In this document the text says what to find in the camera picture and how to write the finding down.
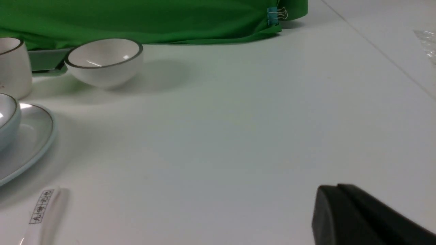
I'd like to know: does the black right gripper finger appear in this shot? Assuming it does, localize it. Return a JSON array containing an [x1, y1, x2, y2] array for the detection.
[[312, 183, 436, 245]]

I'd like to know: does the white bicycle cup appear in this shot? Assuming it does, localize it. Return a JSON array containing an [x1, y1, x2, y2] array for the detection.
[[0, 37, 32, 99]]

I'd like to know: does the green backdrop cloth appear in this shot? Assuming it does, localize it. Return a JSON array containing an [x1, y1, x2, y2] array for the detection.
[[0, 0, 309, 50]]

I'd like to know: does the pale blue wide bowl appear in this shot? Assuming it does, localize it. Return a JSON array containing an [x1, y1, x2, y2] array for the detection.
[[0, 93, 21, 151]]

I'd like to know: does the pale blue flat plate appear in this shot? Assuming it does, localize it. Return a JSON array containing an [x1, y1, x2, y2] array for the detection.
[[0, 103, 58, 186]]

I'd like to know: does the white spoon with characters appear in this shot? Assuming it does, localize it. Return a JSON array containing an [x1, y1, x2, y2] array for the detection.
[[20, 185, 69, 245]]

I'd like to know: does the green rectangular tray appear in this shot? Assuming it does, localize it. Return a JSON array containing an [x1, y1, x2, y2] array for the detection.
[[28, 48, 71, 77]]

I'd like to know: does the blue binder clip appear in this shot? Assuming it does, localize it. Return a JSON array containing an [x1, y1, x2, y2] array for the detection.
[[267, 6, 289, 26]]

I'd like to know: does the black-rimmed small white bowl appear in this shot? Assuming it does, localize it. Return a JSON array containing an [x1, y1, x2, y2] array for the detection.
[[64, 38, 144, 89]]

